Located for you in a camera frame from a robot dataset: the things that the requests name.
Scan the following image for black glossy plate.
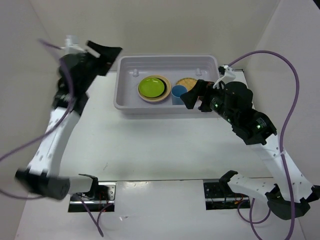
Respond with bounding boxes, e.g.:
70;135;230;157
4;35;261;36
157;77;168;97

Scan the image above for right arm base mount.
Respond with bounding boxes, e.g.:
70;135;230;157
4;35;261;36
203;179;251;211

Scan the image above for lime green plate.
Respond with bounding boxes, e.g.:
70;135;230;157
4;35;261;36
138;77;164;98

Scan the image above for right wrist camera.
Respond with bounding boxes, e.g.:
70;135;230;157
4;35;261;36
212;65;236;89

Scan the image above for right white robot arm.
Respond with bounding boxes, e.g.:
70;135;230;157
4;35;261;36
180;79;320;220

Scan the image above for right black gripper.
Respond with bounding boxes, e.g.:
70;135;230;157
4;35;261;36
180;78;237;124

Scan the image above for blue plastic cup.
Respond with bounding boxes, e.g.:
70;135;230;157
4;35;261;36
171;85;188;105

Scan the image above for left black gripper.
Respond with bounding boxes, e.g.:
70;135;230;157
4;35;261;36
79;40;123;91

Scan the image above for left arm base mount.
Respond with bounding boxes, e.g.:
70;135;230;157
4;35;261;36
68;181;117;213

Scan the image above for purple plastic plate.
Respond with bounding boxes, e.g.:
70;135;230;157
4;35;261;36
142;98;166;104

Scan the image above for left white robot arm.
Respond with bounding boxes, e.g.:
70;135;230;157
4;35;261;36
15;40;123;200

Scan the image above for cream yellow plastic plate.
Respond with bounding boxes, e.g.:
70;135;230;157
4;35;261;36
137;75;172;100

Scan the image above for woven bamboo plate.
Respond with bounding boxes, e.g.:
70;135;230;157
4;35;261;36
175;77;198;92

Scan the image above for lavender plastic bin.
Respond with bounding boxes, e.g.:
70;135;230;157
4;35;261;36
113;54;220;115

